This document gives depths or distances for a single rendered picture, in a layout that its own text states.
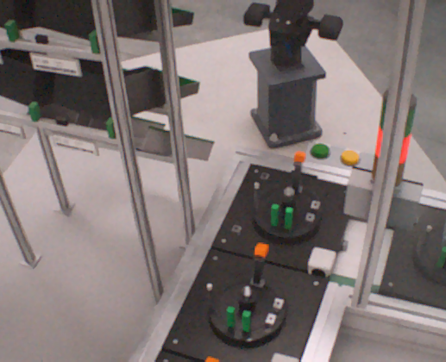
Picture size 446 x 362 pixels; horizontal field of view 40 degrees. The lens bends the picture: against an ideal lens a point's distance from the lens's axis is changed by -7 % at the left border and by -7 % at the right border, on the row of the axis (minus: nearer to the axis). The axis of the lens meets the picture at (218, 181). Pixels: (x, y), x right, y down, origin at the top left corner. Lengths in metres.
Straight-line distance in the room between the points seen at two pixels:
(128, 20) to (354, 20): 2.88
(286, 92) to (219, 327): 0.63
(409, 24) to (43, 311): 0.94
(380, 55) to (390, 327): 2.44
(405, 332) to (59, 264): 0.75
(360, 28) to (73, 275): 2.66
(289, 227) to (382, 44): 2.44
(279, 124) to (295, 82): 0.13
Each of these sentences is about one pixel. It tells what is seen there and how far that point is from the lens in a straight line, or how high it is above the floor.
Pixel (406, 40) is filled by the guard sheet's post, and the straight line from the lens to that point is 0.80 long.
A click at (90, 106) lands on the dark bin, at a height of 1.32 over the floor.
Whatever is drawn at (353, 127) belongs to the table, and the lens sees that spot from 1.69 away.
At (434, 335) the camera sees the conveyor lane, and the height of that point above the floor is 0.93.
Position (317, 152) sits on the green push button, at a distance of 1.45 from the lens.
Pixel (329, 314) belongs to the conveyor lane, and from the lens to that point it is 1.20.
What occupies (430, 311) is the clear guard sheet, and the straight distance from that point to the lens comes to 1.20.
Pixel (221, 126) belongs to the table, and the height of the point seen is 0.86.
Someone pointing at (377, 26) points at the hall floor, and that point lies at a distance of 3.77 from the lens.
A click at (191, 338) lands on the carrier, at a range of 1.16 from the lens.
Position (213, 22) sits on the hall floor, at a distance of 3.74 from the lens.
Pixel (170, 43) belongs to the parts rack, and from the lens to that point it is 1.06.
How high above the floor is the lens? 1.96
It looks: 46 degrees down
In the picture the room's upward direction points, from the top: 4 degrees counter-clockwise
